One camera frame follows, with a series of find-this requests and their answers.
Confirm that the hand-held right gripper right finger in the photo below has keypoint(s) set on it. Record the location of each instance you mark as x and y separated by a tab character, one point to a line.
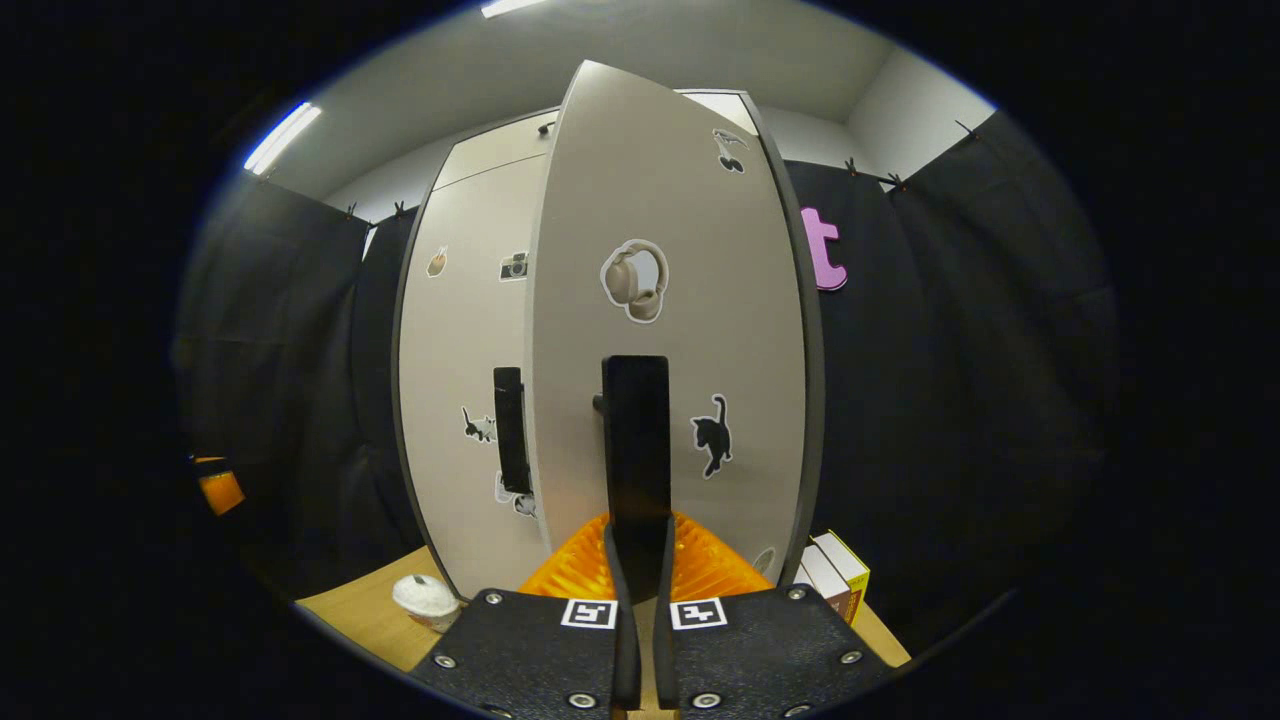
662	670

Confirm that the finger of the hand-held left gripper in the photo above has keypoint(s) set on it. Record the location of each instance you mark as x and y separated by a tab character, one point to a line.
222	492

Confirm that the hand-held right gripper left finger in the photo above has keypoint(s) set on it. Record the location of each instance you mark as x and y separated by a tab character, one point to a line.
630	670

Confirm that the beige cabinet door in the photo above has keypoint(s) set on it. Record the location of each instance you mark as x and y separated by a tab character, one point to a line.
460	340
690	200

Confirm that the beige double-door shoe cabinet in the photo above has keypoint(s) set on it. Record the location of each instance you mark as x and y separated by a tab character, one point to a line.
815	400

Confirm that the small cardboard box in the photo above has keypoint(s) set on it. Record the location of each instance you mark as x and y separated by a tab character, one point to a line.
850	565
822	578

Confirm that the white lidded cup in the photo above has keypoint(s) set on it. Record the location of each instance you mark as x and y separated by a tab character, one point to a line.
425	598

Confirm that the long ceiling light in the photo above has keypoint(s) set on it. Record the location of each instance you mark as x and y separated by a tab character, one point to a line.
510	6
282	138

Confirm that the black backdrop cloth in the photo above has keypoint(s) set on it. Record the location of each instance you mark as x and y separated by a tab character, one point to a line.
950	400

